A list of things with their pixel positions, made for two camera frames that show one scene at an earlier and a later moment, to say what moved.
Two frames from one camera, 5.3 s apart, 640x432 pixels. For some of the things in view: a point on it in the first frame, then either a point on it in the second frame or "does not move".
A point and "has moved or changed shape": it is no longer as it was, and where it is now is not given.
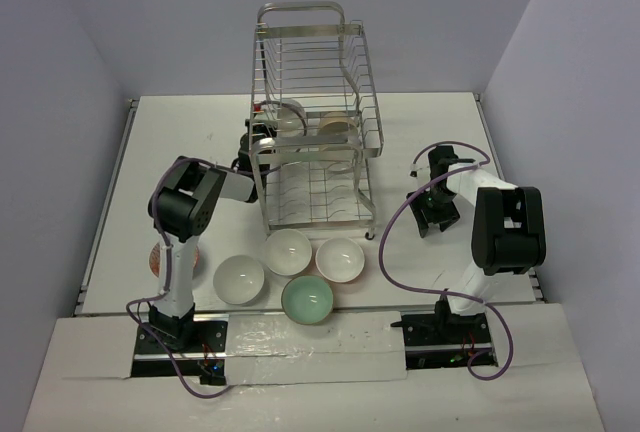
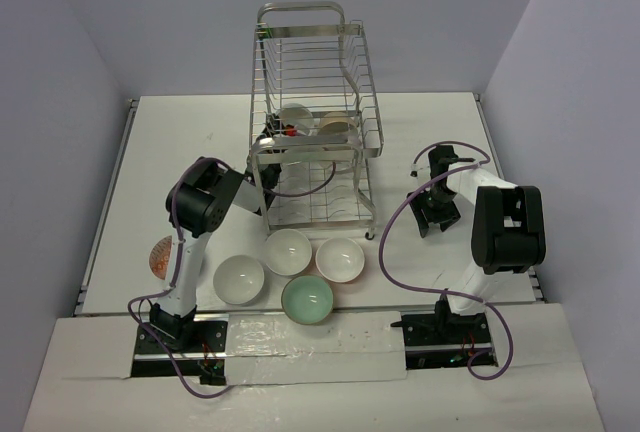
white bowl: [288, 252] does not move
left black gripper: [255, 128] -> [273, 132]
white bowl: [289, 123] has moved or changed shape
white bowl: [339, 159] does not move
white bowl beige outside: [338, 124] does not move
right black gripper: [418, 204] does not move
